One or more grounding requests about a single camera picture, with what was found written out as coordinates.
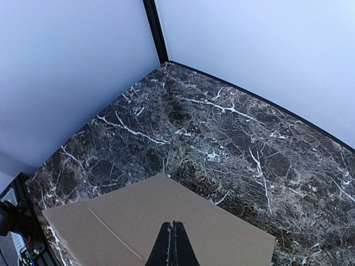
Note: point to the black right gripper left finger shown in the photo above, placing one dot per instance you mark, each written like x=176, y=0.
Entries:
x=162, y=251

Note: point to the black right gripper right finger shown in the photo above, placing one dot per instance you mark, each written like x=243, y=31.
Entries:
x=183, y=253

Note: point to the brown cardboard box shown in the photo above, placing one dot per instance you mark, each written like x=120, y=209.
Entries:
x=120, y=227

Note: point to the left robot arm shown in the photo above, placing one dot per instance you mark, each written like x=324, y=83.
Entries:
x=11, y=219

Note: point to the small electronics board left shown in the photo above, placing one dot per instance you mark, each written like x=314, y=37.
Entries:
x=27, y=257

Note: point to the black front rail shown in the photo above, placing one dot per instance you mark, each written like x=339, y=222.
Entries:
x=16, y=193

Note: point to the white slotted cable duct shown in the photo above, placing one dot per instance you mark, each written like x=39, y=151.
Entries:
x=19, y=243

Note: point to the left black frame post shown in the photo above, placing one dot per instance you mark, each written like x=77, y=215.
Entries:
x=156, y=30

